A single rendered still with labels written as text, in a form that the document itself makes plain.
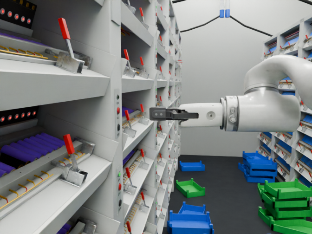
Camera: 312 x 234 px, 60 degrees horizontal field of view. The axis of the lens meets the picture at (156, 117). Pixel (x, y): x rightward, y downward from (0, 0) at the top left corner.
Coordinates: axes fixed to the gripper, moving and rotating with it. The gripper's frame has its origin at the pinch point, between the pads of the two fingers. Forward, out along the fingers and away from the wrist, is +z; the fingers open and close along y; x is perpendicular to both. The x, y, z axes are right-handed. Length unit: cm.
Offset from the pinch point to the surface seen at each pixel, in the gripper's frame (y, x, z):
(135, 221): 39, -49, 15
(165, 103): 135, -6, 13
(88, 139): -4.6, -5.8, 16.1
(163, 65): 135, 22, 14
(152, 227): 66, -66, 13
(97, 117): -4.3, -0.4, 13.8
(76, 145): -9.2, -6.1, 17.0
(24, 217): -33.9, -10.4, 13.3
